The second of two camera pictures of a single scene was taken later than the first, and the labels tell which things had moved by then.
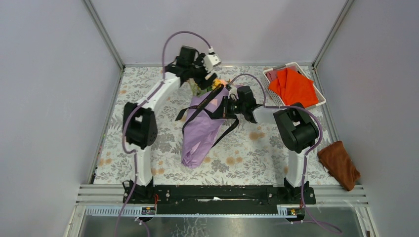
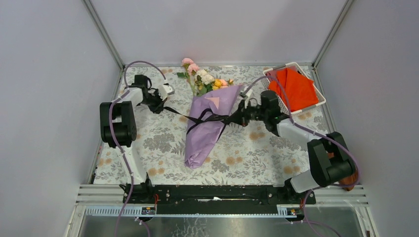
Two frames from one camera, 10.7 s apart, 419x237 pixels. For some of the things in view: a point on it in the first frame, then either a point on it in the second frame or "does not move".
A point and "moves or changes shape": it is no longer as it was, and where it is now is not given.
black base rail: [218, 199] does not move
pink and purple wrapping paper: [201, 128] does not move
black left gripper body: [196, 70] → [153, 100]
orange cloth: [294, 88] does not move
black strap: [185, 114] moves or changes shape
